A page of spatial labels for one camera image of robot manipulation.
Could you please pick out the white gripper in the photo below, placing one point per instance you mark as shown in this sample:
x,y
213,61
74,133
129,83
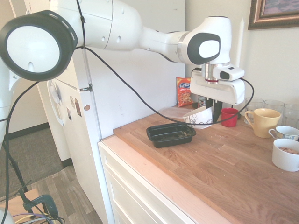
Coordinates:
x,y
222,92

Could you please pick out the white bowl with swirl pattern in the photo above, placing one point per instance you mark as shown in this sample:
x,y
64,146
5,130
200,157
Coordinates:
x,y
198,119

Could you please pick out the black plastic food box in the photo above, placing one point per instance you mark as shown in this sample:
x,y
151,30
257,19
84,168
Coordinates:
x,y
172,141

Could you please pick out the brown cereal flakes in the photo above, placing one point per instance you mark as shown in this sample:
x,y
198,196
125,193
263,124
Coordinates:
x,y
290,150

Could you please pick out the spice jar with black lid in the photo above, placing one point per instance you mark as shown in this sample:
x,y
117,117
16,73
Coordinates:
x,y
201,102

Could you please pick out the red mug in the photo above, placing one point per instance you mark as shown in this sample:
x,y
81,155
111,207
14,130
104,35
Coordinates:
x,y
230,120

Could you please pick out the orange snack bag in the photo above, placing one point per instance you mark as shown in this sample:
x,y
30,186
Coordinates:
x,y
183,95

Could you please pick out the clear drinking glass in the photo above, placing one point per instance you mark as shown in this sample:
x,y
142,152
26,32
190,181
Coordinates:
x,y
254,105
273,105
292,114

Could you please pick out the clear plastic lid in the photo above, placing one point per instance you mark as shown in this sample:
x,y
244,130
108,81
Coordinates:
x,y
170,111

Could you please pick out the yellow mug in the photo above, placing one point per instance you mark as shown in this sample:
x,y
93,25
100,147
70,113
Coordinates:
x,y
266,123

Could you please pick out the tall white taper candle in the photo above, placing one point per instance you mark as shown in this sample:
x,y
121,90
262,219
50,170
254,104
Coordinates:
x,y
241,42

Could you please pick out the white refrigerator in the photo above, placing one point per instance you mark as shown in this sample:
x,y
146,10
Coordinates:
x,y
149,70

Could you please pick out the large wooden butcher board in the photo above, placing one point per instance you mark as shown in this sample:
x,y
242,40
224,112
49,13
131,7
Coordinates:
x,y
210,182

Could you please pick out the small white patterned cup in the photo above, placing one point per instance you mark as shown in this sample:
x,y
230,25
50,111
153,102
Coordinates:
x,y
286,134

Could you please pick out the large white mug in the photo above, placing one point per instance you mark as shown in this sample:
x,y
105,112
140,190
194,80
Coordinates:
x,y
283,161

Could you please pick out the brown framed picture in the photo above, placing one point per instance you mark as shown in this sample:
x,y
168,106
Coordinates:
x,y
254,21

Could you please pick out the white drawer cabinet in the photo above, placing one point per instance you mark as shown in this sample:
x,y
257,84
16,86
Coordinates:
x,y
130,186

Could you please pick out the silver round knob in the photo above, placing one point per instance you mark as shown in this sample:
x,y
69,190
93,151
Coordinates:
x,y
87,107

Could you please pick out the oval dark red magnet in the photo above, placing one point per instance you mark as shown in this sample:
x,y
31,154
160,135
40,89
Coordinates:
x,y
77,107

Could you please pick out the round white magnet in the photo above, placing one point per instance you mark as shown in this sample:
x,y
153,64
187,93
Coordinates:
x,y
72,101

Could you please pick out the small photo magnet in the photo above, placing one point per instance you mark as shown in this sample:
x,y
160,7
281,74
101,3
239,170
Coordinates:
x,y
69,114

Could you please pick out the green screw clamp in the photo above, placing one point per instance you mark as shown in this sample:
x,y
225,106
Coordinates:
x,y
50,203

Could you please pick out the light wooden robot table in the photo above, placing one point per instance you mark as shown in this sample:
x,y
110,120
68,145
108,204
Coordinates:
x,y
14,203

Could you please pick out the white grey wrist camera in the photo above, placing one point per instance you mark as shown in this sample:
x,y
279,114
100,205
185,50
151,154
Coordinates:
x,y
231,72

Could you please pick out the black camera stand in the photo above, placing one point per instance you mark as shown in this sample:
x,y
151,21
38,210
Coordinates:
x,y
14,166

